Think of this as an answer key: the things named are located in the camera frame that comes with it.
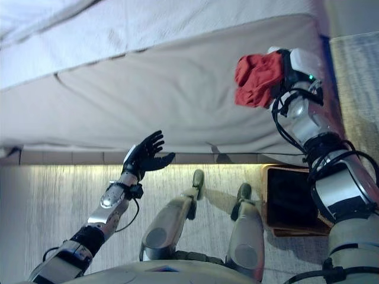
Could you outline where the dark robot foot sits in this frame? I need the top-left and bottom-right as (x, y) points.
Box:
(230, 182), (253, 221)
(191, 170), (205, 201)

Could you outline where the white textured blanket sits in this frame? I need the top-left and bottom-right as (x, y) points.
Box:
(0, 0), (324, 89)

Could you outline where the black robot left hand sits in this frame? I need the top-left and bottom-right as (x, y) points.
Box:
(121, 130), (176, 182)

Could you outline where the silver robot left leg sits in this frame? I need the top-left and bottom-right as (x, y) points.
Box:
(139, 193), (198, 263)

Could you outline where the white smooth duvet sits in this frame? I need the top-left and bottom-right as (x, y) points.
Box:
(0, 0), (100, 45)

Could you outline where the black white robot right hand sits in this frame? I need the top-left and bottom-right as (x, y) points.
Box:
(267, 46), (323, 98)

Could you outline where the brown woven laundry basket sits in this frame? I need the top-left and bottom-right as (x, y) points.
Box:
(260, 164), (335, 238)

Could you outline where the grey robot torso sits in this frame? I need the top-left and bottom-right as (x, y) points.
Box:
(82, 259), (257, 284)

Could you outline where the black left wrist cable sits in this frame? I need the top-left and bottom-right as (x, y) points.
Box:
(115, 198), (140, 234)

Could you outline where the beige padded bed frame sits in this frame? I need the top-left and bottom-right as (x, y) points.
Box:
(0, 146), (315, 167)

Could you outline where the red garment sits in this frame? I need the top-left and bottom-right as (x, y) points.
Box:
(234, 52), (287, 109)

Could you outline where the dark robot right foot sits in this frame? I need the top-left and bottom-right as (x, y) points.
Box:
(230, 182), (253, 221)

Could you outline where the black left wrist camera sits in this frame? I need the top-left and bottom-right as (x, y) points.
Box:
(127, 183), (144, 200)

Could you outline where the bed with grey cover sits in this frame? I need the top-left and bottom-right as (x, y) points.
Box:
(0, 14), (348, 157)

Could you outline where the grey striped rug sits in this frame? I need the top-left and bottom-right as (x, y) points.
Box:
(20, 31), (379, 284)

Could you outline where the dark robot left foot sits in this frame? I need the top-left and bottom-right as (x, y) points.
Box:
(191, 170), (205, 201)

